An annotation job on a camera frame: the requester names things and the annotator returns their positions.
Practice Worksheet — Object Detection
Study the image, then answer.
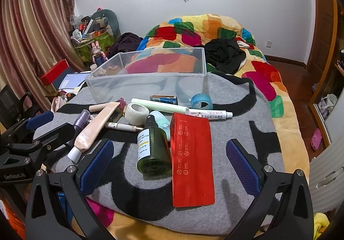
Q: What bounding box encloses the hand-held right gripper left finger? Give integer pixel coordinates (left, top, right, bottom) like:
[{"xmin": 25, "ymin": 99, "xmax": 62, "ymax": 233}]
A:
[{"xmin": 25, "ymin": 138, "xmax": 115, "ymax": 240}]

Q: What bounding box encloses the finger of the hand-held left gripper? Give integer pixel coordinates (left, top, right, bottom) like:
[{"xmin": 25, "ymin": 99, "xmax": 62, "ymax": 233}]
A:
[
  {"xmin": 0, "ymin": 111, "xmax": 55, "ymax": 146},
  {"xmin": 5, "ymin": 123, "xmax": 76, "ymax": 161}
]

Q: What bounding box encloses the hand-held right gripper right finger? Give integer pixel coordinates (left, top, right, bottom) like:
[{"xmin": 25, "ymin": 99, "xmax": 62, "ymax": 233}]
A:
[{"xmin": 223, "ymin": 138, "xmax": 315, "ymax": 240}]

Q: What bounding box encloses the purple cosmetic bottle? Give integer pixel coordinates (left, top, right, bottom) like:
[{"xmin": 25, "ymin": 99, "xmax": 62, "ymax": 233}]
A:
[{"xmin": 74, "ymin": 109, "xmax": 94, "ymax": 133}]

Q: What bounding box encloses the beige cosmetic tube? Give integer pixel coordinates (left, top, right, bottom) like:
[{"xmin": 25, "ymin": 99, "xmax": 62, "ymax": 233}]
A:
[{"xmin": 67, "ymin": 102, "xmax": 120, "ymax": 163}]

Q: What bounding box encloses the white pen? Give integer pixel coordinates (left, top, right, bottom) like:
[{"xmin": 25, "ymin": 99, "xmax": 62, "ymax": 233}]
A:
[{"xmin": 104, "ymin": 121, "xmax": 144, "ymax": 133}]

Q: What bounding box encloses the red foil packet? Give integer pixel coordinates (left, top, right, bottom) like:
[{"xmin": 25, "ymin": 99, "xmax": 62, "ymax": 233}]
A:
[{"xmin": 170, "ymin": 112, "xmax": 216, "ymax": 207}]

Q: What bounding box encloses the green spray bottle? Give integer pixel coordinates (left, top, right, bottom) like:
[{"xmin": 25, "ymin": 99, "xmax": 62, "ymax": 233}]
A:
[{"xmin": 137, "ymin": 115, "xmax": 172, "ymax": 175}]

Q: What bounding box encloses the white bandage roll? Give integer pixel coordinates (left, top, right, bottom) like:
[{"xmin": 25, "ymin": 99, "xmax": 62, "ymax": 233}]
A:
[{"xmin": 125, "ymin": 103, "xmax": 149, "ymax": 124}]

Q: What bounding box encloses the small green patterned packet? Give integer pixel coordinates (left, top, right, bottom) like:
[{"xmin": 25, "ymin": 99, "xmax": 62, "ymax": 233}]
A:
[{"xmin": 114, "ymin": 98, "xmax": 129, "ymax": 122}]

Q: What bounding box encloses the blue tape roll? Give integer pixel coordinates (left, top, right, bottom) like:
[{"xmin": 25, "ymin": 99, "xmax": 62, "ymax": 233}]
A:
[{"xmin": 190, "ymin": 93, "xmax": 214, "ymax": 110}]

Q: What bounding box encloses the teal small bottle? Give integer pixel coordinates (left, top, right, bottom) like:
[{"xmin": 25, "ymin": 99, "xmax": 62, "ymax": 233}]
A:
[{"xmin": 149, "ymin": 110, "xmax": 172, "ymax": 141}]

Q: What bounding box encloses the light green stick tube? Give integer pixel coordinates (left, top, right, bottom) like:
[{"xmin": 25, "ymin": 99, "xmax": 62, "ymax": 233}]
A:
[{"xmin": 131, "ymin": 98, "xmax": 192, "ymax": 115}]

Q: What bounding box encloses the clear plastic storage bin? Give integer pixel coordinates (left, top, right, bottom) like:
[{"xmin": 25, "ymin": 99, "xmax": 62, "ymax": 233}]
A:
[{"xmin": 85, "ymin": 47, "xmax": 207, "ymax": 104}]

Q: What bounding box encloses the pink bag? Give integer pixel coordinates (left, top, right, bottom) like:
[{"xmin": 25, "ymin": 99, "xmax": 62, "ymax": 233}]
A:
[{"xmin": 51, "ymin": 95, "xmax": 70, "ymax": 113}]

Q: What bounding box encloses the black chair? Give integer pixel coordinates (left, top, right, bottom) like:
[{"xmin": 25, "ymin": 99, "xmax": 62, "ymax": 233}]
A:
[{"xmin": 0, "ymin": 85, "xmax": 41, "ymax": 133}]

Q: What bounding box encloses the orange cloth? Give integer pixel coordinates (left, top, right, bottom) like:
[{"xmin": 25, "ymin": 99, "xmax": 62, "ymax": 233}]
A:
[{"xmin": 0, "ymin": 194, "xmax": 26, "ymax": 232}]

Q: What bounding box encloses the grey black patterned blanket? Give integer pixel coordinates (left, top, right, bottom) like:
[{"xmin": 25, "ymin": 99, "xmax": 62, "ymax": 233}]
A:
[{"xmin": 32, "ymin": 72, "xmax": 285, "ymax": 230}]

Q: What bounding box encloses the red box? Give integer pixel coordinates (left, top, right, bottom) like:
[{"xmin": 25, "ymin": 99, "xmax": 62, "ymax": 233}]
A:
[{"xmin": 40, "ymin": 59, "xmax": 70, "ymax": 86}]

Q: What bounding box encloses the blue book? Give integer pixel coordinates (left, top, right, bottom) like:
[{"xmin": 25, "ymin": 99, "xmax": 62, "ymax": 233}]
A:
[{"xmin": 52, "ymin": 73, "xmax": 86, "ymax": 91}]

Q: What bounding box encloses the white ointment tube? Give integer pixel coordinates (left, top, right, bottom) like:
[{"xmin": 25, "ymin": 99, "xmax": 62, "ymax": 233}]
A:
[{"xmin": 187, "ymin": 108, "xmax": 233, "ymax": 120}]

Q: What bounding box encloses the pink slipper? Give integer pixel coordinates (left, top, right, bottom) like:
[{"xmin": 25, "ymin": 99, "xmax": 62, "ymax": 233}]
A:
[{"xmin": 310, "ymin": 128, "xmax": 322, "ymax": 152}]

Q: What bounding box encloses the pink bunny toy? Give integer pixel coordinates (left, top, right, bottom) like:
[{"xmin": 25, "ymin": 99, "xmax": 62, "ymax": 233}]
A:
[{"xmin": 91, "ymin": 40, "xmax": 106, "ymax": 65}]

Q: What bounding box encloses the striped pink curtain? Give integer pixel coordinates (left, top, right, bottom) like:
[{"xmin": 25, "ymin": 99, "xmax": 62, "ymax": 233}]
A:
[{"xmin": 0, "ymin": 0, "xmax": 89, "ymax": 111}]

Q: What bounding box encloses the colourful patchwork blanket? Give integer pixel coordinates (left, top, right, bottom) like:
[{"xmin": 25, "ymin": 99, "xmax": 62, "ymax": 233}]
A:
[{"xmin": 81, "ymin": 14, "xmax": 311, "ymax": 240}]

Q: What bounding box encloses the small blue box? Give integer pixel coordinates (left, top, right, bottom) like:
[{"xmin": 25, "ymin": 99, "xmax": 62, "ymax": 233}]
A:
[{"xmin": 150, "ymin": 95, "xmax": 178, "ymax": 106}]

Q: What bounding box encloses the yellow plush toy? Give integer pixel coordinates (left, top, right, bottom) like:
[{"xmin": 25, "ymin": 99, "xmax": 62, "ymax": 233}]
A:
[{"xmin": 313, "ymin": 212, "xmax": 330, "ymax": 240}]

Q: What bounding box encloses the green basket of clutter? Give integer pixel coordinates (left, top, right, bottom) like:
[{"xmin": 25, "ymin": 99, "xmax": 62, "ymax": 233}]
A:
[{"xmin": 72, "ymin": 31, "xmax": 116, "ymax": 62}]

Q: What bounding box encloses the white bag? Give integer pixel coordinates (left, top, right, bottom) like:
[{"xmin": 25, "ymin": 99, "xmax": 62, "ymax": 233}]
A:
[{"xmin": 318, "ymin": 93, "xmax": 338, "ymax": 119}]

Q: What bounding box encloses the dark purple clothing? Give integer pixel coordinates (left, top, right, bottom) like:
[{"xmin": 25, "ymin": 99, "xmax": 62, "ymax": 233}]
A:
[{"xmin": 109, "ymin": 32, "xmax": 143, "ymax": 57}]

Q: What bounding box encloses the black clothing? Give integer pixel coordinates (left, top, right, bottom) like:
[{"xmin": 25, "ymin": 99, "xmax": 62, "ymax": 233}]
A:
[{"xmin": 204, "ymin": 39, "xmax": 247, "ymax": 74}]

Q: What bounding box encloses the grey neck pillow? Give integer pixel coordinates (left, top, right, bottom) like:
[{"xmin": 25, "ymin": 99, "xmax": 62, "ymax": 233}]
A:
[{"xmin": 91, "ymin": 9, "xmax": 120, "ymax": 37}]

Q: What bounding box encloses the wooden wardrobe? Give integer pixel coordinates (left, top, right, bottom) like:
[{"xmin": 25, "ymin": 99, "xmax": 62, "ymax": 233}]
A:
[{"xmin": 306, "ymin": 0, "xmax": 344, "ymax": 149}]

